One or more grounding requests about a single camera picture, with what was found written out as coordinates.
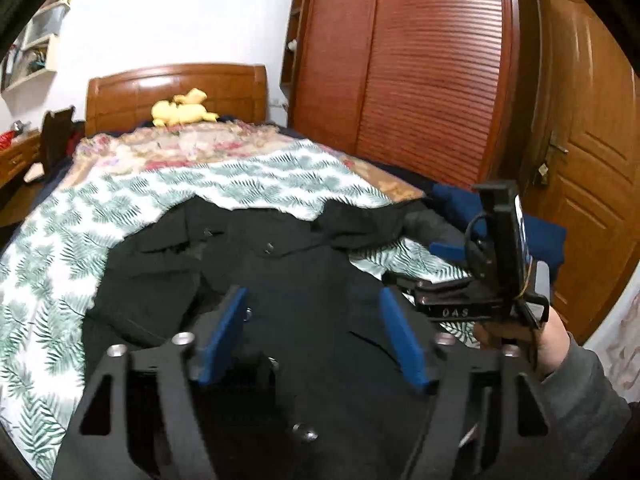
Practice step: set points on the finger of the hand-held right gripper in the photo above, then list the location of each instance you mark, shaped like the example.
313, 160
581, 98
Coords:
406, 284
446, 253

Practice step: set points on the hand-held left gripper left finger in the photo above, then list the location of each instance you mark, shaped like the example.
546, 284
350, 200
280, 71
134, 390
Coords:
222, 332

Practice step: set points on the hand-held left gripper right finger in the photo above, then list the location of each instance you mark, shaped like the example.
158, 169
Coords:
402, 340

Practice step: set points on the black coat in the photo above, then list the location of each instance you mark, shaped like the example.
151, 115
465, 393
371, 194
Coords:
310, 285

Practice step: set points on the person's right forearm grey sleeve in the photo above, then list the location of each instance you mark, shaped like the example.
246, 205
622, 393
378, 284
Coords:
587, 410

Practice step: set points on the person's right hand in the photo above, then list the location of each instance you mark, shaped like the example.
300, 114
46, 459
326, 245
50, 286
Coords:
552, 347

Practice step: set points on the dark blue bedding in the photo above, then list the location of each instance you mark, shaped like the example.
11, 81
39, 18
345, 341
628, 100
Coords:
545, 240

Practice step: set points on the pale patterned cloth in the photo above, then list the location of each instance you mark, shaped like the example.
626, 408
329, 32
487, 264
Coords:
622, 340

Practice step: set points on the wooden door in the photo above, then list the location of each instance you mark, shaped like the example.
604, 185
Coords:
595, 135

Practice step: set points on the green leaf print bed sheet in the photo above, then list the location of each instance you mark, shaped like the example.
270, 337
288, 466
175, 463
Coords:
50, 270

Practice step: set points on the floral blanket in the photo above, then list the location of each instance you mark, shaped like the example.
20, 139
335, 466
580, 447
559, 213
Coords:
210, 147

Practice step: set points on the wooden louvred wardrobe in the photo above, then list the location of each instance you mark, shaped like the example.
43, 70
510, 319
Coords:
415, 70

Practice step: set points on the yellow plush toy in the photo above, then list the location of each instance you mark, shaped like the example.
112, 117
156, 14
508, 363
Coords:
180, 110

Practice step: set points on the black chair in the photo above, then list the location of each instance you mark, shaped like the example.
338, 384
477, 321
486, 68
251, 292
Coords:
55, 137

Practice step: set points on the wooden headboard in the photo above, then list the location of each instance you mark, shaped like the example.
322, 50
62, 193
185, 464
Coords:
130, 92

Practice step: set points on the red item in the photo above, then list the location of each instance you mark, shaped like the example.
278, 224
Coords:
7, 141

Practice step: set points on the white wall shelf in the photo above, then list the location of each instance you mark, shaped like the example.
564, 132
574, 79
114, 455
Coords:
37, 45

